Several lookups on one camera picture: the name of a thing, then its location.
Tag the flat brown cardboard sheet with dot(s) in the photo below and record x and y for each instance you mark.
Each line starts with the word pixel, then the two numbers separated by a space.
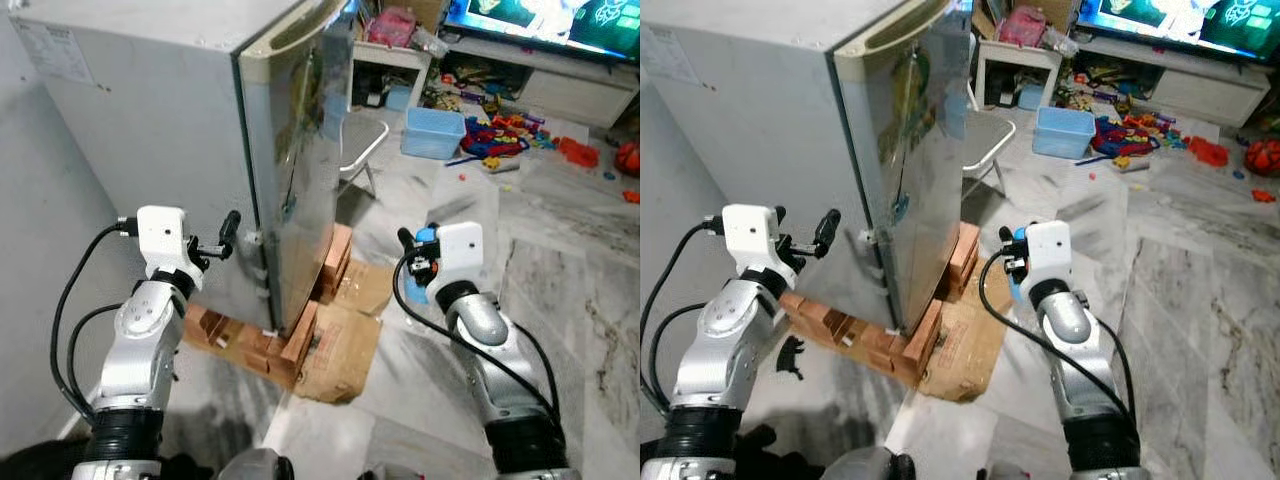
pixel 965 350
pixel 345 350

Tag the black robot torso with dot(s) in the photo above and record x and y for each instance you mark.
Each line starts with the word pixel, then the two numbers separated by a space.
pixel 760 460
pixel 60 465

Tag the silver black robot leg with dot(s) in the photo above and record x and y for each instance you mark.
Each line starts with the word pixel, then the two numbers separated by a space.
pixel 255 465
pixel 865 465

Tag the orange ball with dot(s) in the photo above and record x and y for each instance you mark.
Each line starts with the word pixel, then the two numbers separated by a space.
pixel 1262 158
pixel 628 160

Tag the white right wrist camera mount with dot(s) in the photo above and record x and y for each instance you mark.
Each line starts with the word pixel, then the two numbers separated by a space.
pixel 1048 250
pixel 460 250

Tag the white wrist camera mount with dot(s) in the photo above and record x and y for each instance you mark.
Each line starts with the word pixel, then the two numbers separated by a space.
pixel 1048 250
pixel 160 235
pixel 460 250
pixel 745 235

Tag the small black floor object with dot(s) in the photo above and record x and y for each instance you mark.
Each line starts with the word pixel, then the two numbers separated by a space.
pixel 794 358

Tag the colourful toy pile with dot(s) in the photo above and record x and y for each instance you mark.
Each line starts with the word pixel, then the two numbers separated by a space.
pixel 1125 137
pixel 495 138

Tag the blue stick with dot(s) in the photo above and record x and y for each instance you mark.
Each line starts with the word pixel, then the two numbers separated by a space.
pixel 460 159
pixel 1090 159

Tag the white fridge label sticker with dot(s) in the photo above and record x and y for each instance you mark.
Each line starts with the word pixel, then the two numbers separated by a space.
pixel 672 52
pixel 55 50

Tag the red plastic toy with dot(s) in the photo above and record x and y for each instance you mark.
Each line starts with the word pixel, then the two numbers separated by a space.
pixel 580 153
pixel 1210 152

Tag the pink bag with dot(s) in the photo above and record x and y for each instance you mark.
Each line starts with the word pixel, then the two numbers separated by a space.
pixel 392 28
pixel 1022 27

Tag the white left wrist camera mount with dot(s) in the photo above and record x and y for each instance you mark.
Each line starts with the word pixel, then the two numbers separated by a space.
pixel 160 235
pixel 745 235

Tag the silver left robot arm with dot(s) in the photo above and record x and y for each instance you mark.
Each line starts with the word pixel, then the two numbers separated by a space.
pixel 720 330
pixel 145 340

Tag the white television stand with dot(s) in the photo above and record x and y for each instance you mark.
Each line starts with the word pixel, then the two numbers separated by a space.
pixel 570 90
pixel 1200 95

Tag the light blue plastic bin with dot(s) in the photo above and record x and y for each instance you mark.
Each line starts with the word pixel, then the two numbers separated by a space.
pixel 432 135
pixel 1063 135

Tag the grey mini fridge cabinet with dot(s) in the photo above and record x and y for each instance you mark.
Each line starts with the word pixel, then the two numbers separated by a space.
pixel 150 130
pixel 750 130

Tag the small blue box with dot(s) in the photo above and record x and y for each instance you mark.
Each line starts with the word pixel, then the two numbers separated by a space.
pixel 1032 97
pixel 399 98

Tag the flat screen television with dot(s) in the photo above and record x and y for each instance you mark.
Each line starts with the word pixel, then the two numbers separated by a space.
pixel 540 20
pixel 1170 20

